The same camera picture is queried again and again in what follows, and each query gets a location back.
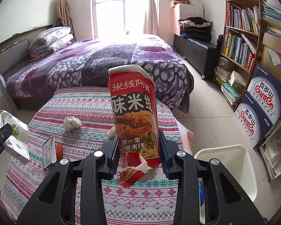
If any crushed white paper cup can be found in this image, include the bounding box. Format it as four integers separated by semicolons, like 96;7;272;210
0;110;30;164

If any orange peel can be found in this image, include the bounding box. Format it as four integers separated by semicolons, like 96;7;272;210
56;143;63;161

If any white blue carton box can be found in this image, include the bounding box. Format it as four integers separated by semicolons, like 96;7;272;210
42;136;57;170

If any red noodle carton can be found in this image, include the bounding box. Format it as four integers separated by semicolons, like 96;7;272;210
108;64;161;188

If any white plastic trash bin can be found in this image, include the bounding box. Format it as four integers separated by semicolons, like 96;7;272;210
194;144;257;201

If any stained crumpled tissue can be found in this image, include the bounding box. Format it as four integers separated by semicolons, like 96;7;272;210
108;126;117;140

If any patterned striped tablecloth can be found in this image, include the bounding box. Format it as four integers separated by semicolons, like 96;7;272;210
0;87;178;224

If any crumpled white tissue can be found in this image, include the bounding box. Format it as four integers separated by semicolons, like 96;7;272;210
63;116;82;132

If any purple patterned bed quilt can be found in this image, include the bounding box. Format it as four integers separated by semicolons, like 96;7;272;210
6;34;194;113

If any lower Ganten water box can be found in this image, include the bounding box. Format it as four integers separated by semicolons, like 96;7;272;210
235;92;273;148

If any ganten water box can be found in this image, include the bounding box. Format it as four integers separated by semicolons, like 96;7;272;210
235;92;273;148
247;64;281;125

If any black leather bench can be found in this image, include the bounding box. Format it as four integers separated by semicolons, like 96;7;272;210
173;34;219;80

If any folded pillows stack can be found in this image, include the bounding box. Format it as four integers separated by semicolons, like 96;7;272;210
28;26;73;59

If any upper Ganten water box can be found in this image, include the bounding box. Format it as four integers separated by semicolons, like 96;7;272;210
247;64;281;125

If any pink curtain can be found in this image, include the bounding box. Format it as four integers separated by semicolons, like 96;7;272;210
143;0;159;35

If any folded clothes pile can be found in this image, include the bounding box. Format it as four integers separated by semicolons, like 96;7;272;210
178;17;213;42

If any wooden bookshelf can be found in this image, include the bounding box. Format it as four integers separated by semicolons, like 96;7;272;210
213;0;265;109

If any white drawer cabinet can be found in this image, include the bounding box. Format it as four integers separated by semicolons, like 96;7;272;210
171;0;204;36

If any large brown cardboard box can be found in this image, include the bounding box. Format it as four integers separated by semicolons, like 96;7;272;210
260;33;281;82

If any white wire shelf cart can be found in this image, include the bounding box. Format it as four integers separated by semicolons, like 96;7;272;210
259;119;281;182

